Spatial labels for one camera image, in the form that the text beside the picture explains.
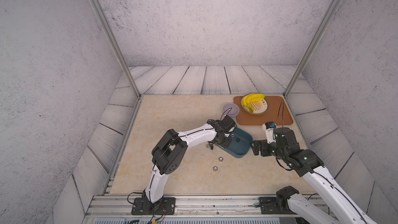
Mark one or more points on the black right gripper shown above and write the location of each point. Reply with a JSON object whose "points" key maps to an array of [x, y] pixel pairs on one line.
{"points": [[256, 147]]}

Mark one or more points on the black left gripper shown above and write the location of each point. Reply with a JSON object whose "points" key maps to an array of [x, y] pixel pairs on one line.
{"points": [[227, 143]]}

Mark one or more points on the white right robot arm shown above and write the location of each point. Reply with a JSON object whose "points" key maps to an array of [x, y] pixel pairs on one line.
{"points": [[311, 168]]}

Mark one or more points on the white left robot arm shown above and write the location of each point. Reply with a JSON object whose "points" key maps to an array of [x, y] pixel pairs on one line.
{"points": [[168, 153]]}

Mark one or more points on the teal plastic storage box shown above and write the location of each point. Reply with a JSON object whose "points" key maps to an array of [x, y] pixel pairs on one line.
{"points": [[239, 149]]}

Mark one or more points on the lilac grey bowl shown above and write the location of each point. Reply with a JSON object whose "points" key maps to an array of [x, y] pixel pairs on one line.
{"points": [[230, 109]]}

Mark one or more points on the patterned ceramic plate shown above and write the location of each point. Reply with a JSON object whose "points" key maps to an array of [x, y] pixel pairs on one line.
{"points": [[257, 107]]}

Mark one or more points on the brown plastic tray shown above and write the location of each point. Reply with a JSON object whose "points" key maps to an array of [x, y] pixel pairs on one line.
{"points": [[277, 112]]}

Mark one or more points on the yellow banana bunch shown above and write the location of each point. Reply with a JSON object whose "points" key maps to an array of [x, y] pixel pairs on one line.
{"points": [[249, 99]]}

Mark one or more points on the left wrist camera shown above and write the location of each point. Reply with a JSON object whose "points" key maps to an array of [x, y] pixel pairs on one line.
{"points": [[228, 124]]}

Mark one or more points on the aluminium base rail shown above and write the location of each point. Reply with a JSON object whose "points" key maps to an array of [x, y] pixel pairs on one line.
{"points": [[189, 209]]}

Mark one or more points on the aluminium frame post right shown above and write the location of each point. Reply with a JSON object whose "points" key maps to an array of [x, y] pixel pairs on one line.
{"points": [[327, 17]]}

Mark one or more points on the aluminium frame post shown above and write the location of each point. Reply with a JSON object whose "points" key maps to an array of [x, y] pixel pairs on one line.
{"points": [[114, 44], [327, 17]]}

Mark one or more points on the aluminium frame post left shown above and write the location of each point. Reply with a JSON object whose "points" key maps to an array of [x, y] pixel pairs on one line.
{"points": [[114, 44]]}

